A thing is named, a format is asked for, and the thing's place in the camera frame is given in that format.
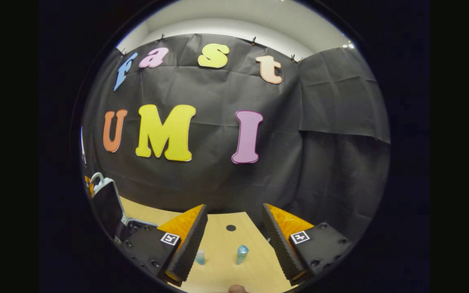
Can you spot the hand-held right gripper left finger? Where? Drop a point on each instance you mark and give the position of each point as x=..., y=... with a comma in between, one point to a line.
x=187, y=248

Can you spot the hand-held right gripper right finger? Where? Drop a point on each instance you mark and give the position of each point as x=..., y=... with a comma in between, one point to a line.
x=277, y=244

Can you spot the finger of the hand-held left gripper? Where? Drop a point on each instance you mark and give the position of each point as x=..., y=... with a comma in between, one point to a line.
x=89, y=187

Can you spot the light blue cosmetic tube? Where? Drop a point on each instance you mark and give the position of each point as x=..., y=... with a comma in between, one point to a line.
x=200, y=257

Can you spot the light blue suitcase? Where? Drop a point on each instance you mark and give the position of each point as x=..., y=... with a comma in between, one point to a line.
x=106, y=207

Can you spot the small blue green bottle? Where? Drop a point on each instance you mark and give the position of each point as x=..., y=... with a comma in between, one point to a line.
x=242, y=254

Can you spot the black backdrop cloth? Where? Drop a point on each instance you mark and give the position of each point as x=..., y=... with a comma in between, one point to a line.
x=218, y=89

